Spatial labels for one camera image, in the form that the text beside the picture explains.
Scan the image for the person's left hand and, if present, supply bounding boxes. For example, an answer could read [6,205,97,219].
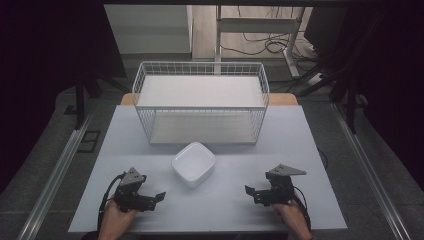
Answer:
[98,199,138,240]

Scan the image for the black floor cables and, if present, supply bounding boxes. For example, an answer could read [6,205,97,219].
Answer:
[221,5,322,65]

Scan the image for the thin black cable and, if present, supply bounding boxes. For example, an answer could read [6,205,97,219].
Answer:
[316,147,330,170]

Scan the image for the person's right hand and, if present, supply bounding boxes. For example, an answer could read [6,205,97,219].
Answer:
[271,199,314,240]

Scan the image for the white square bowl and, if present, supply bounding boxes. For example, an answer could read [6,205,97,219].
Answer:
[171,141,216,189]

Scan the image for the black stand legs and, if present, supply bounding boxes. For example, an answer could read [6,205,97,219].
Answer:
[73,66,132,131]
[296,13,369,135]

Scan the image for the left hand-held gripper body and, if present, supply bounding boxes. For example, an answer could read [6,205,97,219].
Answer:
[113,167,157,213]

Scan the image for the metal floor rail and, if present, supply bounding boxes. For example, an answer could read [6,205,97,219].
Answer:
[331,101,414,240]
[16,102,98,240]

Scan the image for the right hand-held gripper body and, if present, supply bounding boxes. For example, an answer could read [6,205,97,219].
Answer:
[263,163,307,205]

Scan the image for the white power strip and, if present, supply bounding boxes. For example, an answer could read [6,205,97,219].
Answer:
[307,72,325,87]

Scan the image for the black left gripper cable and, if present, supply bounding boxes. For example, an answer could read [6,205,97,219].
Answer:
[97,173,126,232]

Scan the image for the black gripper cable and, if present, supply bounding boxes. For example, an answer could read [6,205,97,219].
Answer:
[293,185,313,232]
[97,173,126,232]

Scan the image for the white cabinet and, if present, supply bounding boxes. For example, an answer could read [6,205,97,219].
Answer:
[104,4,194,55]

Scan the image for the black curtain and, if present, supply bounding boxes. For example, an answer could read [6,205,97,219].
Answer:
[0,0,127,195]
[333,0,424,192]

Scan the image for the white metal desk frame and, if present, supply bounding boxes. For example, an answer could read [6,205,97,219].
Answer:
[214,4,306,79]

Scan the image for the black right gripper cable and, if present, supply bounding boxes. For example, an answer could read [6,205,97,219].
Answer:
[293,185,313,232]

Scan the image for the white wire shelf rack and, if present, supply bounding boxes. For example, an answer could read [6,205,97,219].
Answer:
[132,61,270,146]

